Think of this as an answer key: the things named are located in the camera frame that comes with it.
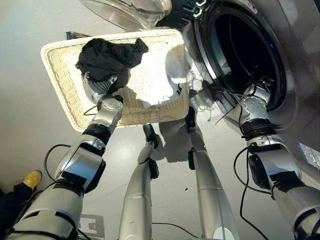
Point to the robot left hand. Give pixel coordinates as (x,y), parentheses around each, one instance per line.
(98,86)

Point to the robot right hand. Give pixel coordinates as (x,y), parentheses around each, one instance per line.
(265,81)

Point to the black garment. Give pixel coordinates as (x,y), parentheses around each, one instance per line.
(110,58)

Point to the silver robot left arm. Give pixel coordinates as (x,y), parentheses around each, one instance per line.
(75,160)

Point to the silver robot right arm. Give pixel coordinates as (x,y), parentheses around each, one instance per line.
(275,165)

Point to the silver washing machine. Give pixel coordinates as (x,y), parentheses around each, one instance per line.
(295,50)

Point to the glass washing machine door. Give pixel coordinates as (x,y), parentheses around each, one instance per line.
(130,10)

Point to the blue washing machine sticker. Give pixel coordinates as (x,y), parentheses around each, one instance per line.
(309,154)

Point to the white wicker laundry basket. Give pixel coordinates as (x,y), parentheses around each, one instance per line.
(65,80)

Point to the dark object behind basket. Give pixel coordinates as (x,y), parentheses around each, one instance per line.
(72,35)

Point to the white garment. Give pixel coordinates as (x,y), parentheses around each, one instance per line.
(157,75)

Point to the silver robot left leg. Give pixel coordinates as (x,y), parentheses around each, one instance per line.
(140,190)

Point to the person's yellow shoe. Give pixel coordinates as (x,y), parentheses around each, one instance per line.
(32,178)

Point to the grey floor marker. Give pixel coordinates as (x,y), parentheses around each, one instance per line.
(92,224)

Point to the person's leg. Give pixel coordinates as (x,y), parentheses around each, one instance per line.
(12,202)

